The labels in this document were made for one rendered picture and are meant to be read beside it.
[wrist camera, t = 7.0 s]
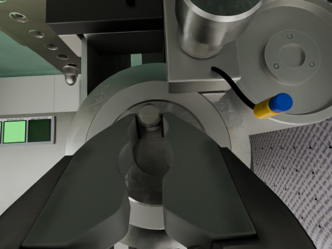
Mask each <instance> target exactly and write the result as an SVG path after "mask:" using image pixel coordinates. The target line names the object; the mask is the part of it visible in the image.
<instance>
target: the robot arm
mask: <svg viewBox="0 0 332 249"><path fill-rule="evenodd" d="M160 117H161V132H162V138H164V139H165V150H166V163H167V164H168V165H169V167H170V169H169V170H168V172H167V173H166V174H165V176H164V177H163V213H164V226H165V231H166V233H167V234H168V236H170V237H171V238H172V239H174V240H175V241H177V242H178V243H180V244H182V245H183V246H185V247H186V248H187V249H317V248H316V246H315V245H314V243H313V241H312V240H311V238H310V237H309V235H308V234H307V232H306V231H305V229H304V228H303V226H302V225H301V223H300V222H299V221H298V219H297V218H296V217H295V215H294V214H293V213H292V211H291V210H290V209H289V208H288V207H287V206H286V204H285V203H284V202H283V201H282V200H281V199H280V198H279V197H278V196H277V195H276V194H275V193H274V192H273V191H272V190H271V189H270V188H269V187H268V186H267V185H266V184H265V183H264V182H263V181H262V180H261V179H260V178H259V177H258V176H257V175H256V174H255V173H254V172H253V171H252V170H250V169H249V168H248V167H247V166H246V165H245V164H244V163H243V162H242V161H241V160H240V159H239V158H238V157H237V156H236V155H235V154H234V153H233V152H232V151H231V150H230V149H229V148H228V147H220V146H219V145H218V144H217V143H216V142H215V141H214V140H213V139H212V138H211V137H210V136H209V135H207V134H206V133H205V132H203V131H202V130H200V129H198V128H197V127H195V126H193V125H191V124H190V123H188V122H186V121H184V120H183V119H181V118H179V117H177V116H176V115H174V114H172V113H170V112H164V113H161V115H160ZM141 129H142V125H141V124H140V123H139V121H138V116H137V114H129V115H127V116H125V117H124V118H122V119H120V120H119V121H117V122H115V123H114V124H112V125H111V126H109V127H107V128H106V129H104V130H102V131H101V132H99V133H98V134H96V135H95V136H93V137H92V138H91V139H90V140H88V141H87V142H86V143H85V144H84V145H83V146H81V147H80V148H79V149H78V150H77V151H76V152H75V153H74V154H73V155H66V156H64V157H63V158H62V159H61V160H60V161H59V162H57V163H56V164H55V165H54V166H53V167H52V168H51V169H50V170H49V171H48V172H47V173H45V174H44V175H43V176H42V177H41V178H40V179H39V180H38V181H37V182H36V183H35V184H33V185H32V186H31V187H30V188H29V189H28V190H27V191H26V192H25V193H24V194H23V195H21V196H20V197H19V198H18V199H17V200H16V201H15V202H14V203H13V204H12V205H11V206H10V207H8V208H7V209H6V210H5V211H4V212H3V213H2V214H1V215H0V249H109V248H111V247H112V246H113V245H115V244H116V243H118V242H119V241H120V240H122V239H123V238H124V237H125V236H126V234H127V232H128V228H129V218H130V209H131V207H130V202H129V197H128V193H127V188H126V184H125V176H126V174H127V172H128V170H129V169H130V168H131V167H132V165H133V164H134V158H133V153H132V148H133V146H134V144H135V143H136V142H137V141H138V139H141Z"/></svg>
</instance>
